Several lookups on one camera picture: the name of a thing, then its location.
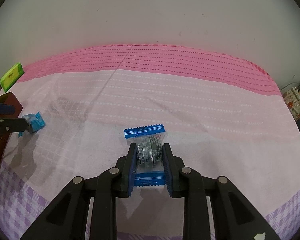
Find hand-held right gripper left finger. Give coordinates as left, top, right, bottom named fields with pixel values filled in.
left=20, top=143, right=138, bottom=240

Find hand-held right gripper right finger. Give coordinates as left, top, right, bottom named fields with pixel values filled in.
left=162, top=143, right=282, bottom=240

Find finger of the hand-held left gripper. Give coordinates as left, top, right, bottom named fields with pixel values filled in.
left=0, top=102, right=15, bottom=115
left=0, top=117, right=30, bottom=133

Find blue-ended clear cookie packet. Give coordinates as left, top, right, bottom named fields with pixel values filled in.
left=123, top=124, right=167, bottom=187

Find blue candy packet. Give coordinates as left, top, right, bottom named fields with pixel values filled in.
left=18, top=112, right=46, bottom=138

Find green tissue pack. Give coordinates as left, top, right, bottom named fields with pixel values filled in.
left=0, top=62, right=25, bottom=92

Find clutter beside table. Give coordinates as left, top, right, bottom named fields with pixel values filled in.
left=282, top=86, right=300, bottom=122

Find thin grey cable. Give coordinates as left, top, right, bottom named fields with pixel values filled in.
left=280, top=81, right=300, bottom=90

